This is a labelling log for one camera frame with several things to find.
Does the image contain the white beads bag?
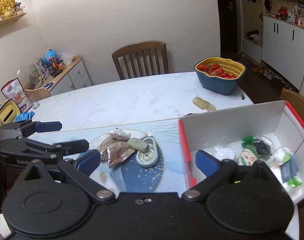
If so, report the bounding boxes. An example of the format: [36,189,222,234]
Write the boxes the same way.
[210,144,241,160]

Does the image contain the black beads plastic bag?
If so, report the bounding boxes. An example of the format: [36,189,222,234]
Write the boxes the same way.
[252,137,273,158]

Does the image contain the blue cloth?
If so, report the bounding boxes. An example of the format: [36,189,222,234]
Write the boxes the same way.
[14,111,35,122]

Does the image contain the yellow tissue box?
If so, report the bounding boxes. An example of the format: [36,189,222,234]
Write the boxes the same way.
[0,99,20,125]

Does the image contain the brown foil snack bag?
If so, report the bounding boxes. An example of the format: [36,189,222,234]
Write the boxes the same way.
[97,137,135,169]

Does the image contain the red white snack bag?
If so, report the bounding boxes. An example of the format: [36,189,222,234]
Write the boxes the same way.
[1,78,33,113]

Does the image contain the small wrapped candy packet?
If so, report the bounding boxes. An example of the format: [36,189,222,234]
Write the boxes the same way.
[108,127,131,141]

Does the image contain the blue patterned table mat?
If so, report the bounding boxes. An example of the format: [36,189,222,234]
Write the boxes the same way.
[29,118,193,194]

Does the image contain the small translucent bottle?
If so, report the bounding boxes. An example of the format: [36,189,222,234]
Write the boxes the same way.
[192,97,216,112]

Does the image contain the white sideboard cabinet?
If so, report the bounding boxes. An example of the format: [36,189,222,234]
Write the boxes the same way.
[24,55,93,98]

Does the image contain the blue globe toy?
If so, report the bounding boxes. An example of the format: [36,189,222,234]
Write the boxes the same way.
[44,49,58,65]

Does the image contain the red white cardboard box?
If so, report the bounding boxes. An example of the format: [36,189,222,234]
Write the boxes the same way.
[178,101,304,204]

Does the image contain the blue yellow strainer basket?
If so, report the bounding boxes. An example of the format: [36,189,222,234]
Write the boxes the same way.
[194,57,246,95]

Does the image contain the near wooden chair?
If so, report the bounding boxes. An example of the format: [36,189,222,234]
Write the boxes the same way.
[280,88,304,122]

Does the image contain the wooden chair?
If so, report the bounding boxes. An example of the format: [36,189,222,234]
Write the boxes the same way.
[280,88,304,122]
[112,41,169,80]

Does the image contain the yellow flower ornament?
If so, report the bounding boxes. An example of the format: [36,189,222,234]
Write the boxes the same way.
[0,0,16,19]

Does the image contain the far wooden chair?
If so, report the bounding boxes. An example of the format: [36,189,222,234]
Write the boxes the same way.
[112,41,169,80]

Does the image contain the wooden wall shelf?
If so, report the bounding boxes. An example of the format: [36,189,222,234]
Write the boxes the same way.
[0,13,26,26]

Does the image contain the white wall cabinets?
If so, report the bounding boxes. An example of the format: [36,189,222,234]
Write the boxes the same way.
[243,0,304,98]

